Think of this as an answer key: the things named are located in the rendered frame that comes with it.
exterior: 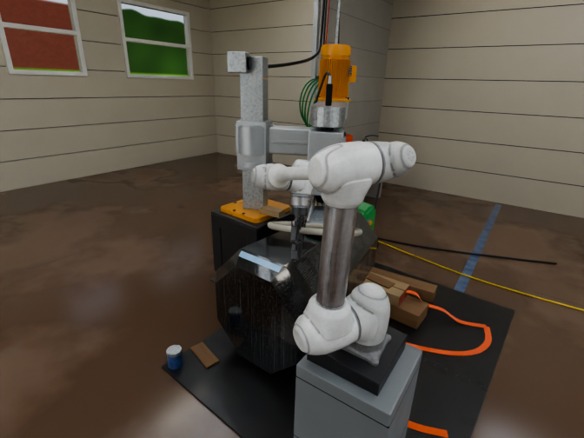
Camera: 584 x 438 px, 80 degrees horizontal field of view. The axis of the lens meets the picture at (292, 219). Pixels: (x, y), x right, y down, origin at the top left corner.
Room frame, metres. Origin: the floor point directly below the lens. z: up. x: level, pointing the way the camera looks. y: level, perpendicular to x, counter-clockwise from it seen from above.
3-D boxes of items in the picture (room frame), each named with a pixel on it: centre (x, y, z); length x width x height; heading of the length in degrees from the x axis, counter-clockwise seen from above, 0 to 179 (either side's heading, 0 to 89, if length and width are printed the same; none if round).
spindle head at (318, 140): (2.41, -0.22, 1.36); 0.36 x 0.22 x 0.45; 172
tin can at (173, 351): (1.89, 0.78, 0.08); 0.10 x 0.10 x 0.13
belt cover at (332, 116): (2.67, -0.26, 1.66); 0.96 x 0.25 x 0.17; 172
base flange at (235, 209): (3.08, 0.34, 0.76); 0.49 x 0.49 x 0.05; 52
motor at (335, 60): (2.98, -0.32, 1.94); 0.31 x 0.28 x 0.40; 82
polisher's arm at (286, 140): (3.05, 0.14, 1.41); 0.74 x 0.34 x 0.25; 81
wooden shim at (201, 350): (1.99, 0.60, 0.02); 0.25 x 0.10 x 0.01; 42
